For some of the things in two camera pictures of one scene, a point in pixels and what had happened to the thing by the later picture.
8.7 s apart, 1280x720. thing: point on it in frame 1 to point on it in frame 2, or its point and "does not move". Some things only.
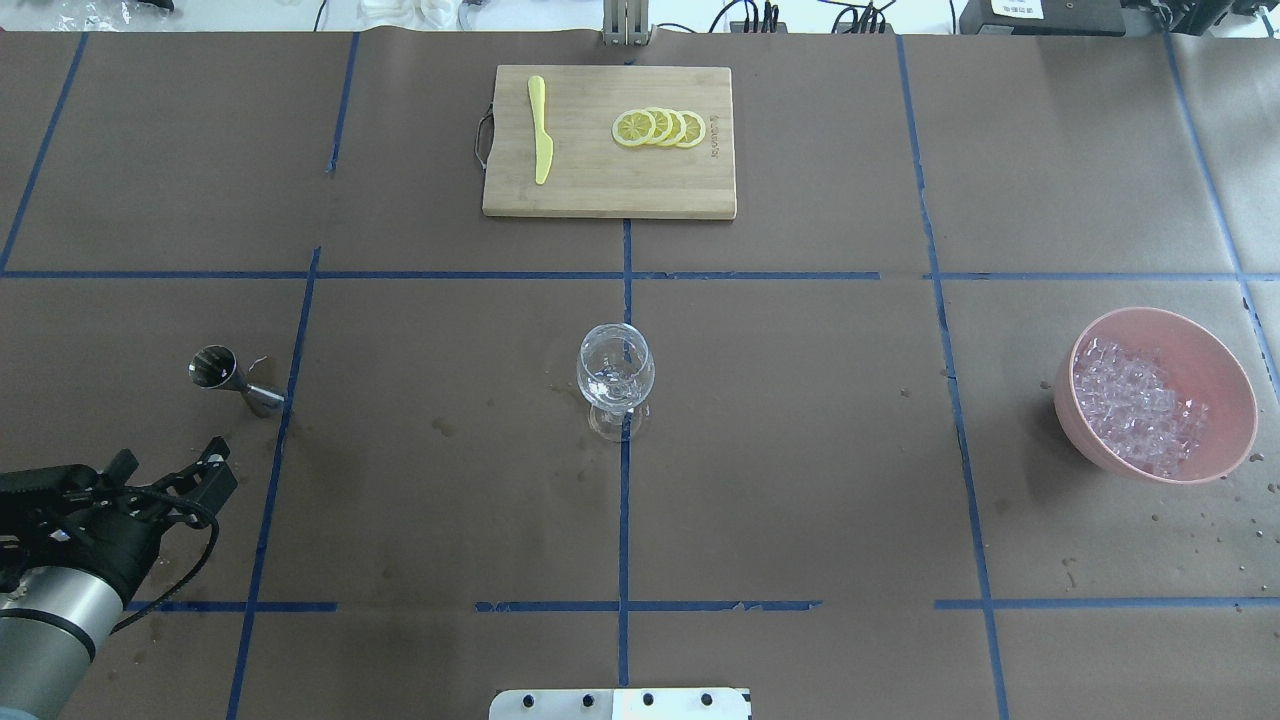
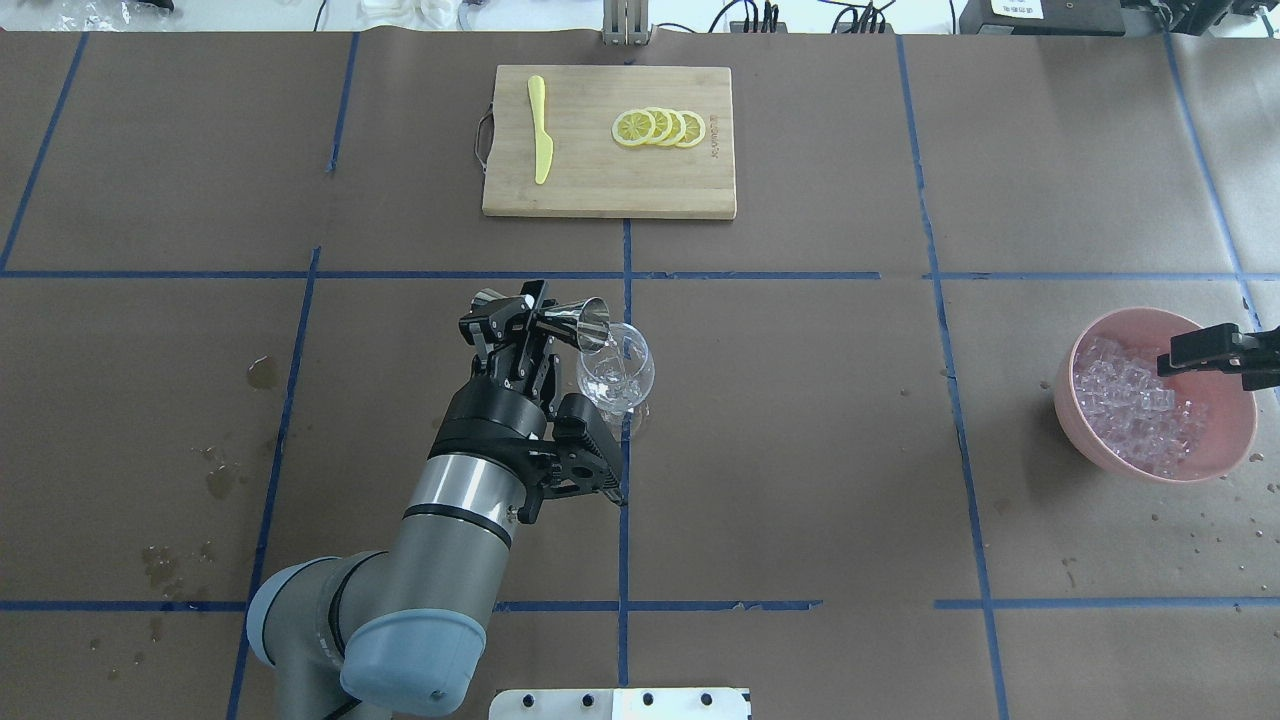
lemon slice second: (664, 124) does not move
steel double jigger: (214, 366) to (584, 322)
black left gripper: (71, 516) to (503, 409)
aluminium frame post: (625, 23) does not move
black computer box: (1044, 18) does not move
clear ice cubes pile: (1131, 406) does not move
